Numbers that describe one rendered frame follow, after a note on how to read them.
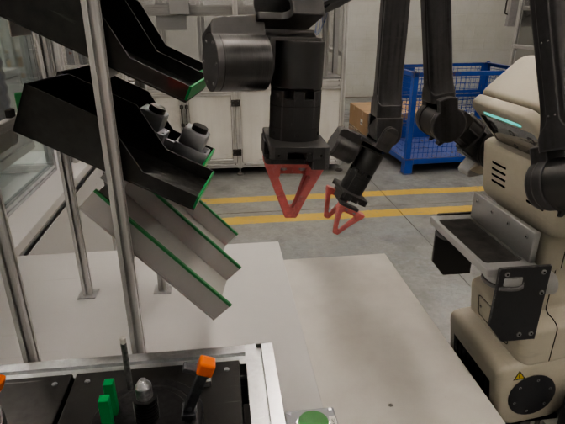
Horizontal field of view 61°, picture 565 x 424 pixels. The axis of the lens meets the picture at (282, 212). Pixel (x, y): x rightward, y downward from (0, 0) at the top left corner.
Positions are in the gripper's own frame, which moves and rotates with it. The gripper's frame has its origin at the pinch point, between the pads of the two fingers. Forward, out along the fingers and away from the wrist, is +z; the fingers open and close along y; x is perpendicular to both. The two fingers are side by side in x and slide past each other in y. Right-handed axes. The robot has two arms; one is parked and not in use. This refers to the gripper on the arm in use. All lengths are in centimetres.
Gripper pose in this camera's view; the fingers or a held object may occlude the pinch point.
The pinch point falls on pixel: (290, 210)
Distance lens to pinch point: 58.2
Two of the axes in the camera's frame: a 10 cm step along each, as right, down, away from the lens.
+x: 9.9, -0.1, 1.2
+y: 1.1, 3.7, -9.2
